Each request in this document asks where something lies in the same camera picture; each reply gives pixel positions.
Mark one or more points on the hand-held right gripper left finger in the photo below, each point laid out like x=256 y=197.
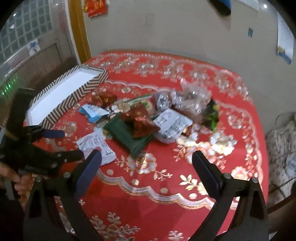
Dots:
x=89 y=172

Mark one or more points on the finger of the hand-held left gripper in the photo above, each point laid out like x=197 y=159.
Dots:
x=54 y=133
x=70 y=155

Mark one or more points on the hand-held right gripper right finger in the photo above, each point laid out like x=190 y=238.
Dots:
x=206 y=172

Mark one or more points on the chevron striped cardboard box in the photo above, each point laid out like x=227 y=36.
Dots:
x=66 y=87

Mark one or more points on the clear plastic bag of snacks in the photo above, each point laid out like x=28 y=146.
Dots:
x=185 y=99

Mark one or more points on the person's left hand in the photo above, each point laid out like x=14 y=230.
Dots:
x=17 y=179

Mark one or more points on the blue and white snack packet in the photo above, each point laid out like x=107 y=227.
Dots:
x=92 y=112

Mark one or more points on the dark green snack packet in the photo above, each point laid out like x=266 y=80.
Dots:
x=123 y=135

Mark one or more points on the black and green snack packet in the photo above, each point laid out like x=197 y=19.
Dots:
x=211 y=115

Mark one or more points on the white black-print snack packet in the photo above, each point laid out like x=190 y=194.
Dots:
x=171 y=125

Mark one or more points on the dark red gold-print snack packet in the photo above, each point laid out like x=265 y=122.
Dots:
x=104 y=98

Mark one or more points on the red floral tablecloth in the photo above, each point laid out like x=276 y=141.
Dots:
x=148 y=208

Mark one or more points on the red triangular snack packet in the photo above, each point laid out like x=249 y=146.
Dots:
x=141 y=122

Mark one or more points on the floral chair cushion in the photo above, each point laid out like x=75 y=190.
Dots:
x=282 y=157

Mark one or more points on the green and white snack packet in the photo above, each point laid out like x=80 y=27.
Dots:
x=138 y=100

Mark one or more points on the white and blue window sticker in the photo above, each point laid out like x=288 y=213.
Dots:
x=33 y=47

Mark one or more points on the glass block window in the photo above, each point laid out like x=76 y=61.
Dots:
x=23 y=27

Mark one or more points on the yellow door frame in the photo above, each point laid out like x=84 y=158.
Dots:
x=78 y=30

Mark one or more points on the red wall decoration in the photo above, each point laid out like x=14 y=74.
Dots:
x=96 y=7

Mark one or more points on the small blue wall sticker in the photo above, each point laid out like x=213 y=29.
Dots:
x=250 y=31

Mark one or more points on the wall calendar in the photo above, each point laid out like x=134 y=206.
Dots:
x=285 y=41

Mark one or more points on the dark wall fixture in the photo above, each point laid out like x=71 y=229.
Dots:
x=220 y=5

